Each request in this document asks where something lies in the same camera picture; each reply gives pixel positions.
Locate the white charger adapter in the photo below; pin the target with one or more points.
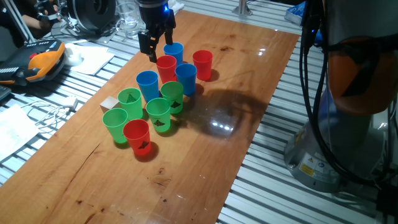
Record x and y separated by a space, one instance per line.
71 102

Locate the light wooden block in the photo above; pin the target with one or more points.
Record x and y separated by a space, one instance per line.
109 102

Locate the clear glass beaker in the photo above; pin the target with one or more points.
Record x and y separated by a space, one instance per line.
127 18

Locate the red plastic cup with print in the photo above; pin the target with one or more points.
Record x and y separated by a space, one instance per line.
136 136

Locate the person hand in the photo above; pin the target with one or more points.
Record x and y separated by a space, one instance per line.
53 17

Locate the black round spool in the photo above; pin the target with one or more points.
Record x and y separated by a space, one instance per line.
93 14

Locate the white paper sheet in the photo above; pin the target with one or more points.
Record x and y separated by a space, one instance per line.
93 59
14 130

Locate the green plastic cup with print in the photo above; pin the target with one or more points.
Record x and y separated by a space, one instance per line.
132 110
158 111
171 92

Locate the white crumpled cloth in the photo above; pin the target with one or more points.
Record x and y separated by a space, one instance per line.
177 6

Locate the blue plastic cup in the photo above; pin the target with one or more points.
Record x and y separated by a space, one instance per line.
174 50
148 88
186 81

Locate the black computer keyboard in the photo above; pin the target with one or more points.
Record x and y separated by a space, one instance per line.
3 92

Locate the person forearm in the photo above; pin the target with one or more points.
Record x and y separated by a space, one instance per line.
32 22

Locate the grey metal bar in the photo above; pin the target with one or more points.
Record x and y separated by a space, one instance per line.
18 20

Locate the aluminium frame post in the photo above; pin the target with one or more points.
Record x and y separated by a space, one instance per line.
242 7

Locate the white rounded object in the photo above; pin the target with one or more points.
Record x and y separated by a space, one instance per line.
73 56

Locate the plain green plastic cup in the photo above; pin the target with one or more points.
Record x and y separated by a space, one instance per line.
115 129

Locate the blue tissue pack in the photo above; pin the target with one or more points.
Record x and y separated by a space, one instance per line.
295 14

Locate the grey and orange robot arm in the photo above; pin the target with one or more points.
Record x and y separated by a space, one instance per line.
351 77

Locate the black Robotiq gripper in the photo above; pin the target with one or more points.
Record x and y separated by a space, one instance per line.
154 14

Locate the orange and black teach pendant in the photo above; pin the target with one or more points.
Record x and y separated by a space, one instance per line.
43 60

